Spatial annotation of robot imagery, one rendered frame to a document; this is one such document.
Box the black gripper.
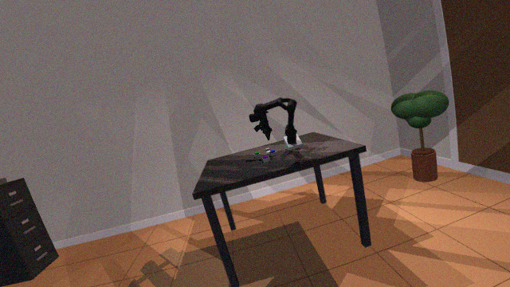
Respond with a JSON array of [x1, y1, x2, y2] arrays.
[[260, 119, 272, 140]]

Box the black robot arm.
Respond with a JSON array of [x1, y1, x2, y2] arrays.
[[249, 97, 297, 144]]

